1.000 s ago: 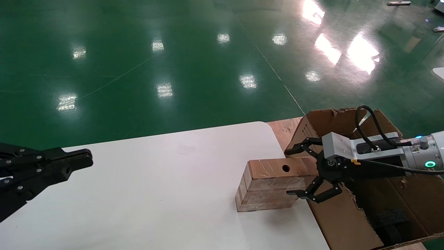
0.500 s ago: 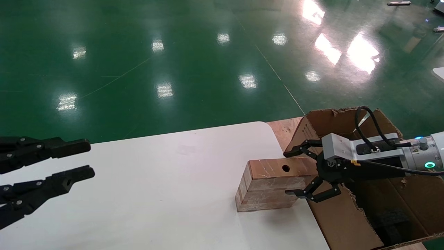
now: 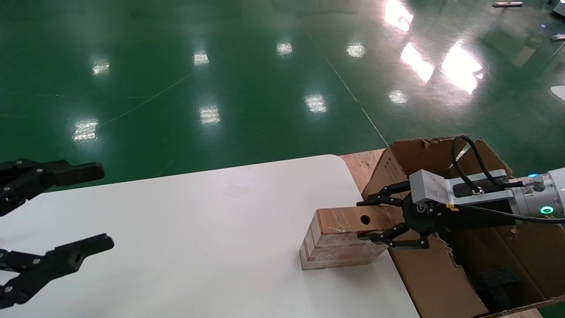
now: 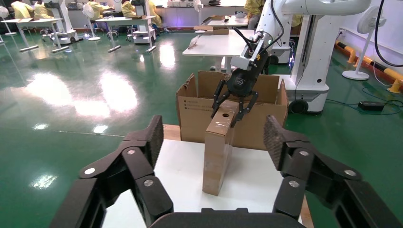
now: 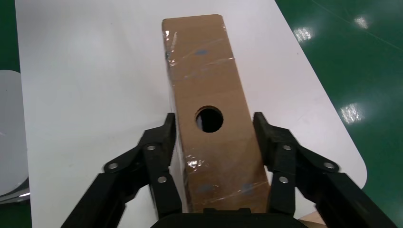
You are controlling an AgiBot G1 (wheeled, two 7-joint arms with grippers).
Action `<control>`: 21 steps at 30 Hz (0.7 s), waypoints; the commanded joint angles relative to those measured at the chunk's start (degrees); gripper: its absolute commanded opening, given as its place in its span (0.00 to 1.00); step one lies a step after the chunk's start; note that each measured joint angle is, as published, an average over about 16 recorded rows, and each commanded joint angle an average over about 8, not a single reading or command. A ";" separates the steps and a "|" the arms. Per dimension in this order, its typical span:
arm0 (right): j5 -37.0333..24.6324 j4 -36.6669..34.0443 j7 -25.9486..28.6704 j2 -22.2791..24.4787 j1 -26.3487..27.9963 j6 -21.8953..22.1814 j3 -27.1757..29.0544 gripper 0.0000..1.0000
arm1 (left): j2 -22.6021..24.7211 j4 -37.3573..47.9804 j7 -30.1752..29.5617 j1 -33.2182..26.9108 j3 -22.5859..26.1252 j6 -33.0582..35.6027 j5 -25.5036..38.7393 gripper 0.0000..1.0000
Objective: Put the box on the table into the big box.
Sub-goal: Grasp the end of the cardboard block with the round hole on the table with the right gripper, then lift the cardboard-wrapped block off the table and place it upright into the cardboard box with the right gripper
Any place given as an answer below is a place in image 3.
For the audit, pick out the white work table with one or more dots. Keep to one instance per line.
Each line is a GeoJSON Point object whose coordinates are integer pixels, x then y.
{"type": "Point", "coordinates": [558, 93]}

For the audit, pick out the black foam block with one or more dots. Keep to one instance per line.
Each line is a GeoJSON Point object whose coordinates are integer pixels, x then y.
{"type": "Point", "coordinates": [494, 282]}

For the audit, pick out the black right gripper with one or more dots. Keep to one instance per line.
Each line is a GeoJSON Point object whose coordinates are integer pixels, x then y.
{"type": "Point", "coordinates": [419, 218]}

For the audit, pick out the big torn cardboard box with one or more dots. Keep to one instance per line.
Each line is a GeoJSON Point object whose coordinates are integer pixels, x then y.
{"type": "Point", "coordinates": [432, 282]}

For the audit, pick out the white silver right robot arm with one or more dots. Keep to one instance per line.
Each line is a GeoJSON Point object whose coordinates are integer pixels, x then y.
{"type": "Point", "coordinates": [543, 194]}

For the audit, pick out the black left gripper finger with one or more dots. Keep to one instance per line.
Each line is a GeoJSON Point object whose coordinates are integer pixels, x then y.
{"type": "Point", "coordinates": [62, 260]}
{"type": "Point", "coordinates": [75, 173]}

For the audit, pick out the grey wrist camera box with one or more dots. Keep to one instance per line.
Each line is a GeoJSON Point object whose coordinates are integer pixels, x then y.
{"type": "Point", "coordinates": [426, 185]}

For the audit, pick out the grey table foot bar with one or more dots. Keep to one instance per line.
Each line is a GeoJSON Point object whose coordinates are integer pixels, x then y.
{"type": "Point", "coordinates": [558, 38]}
{"type": "Point", "coordinates": [507, 4]}

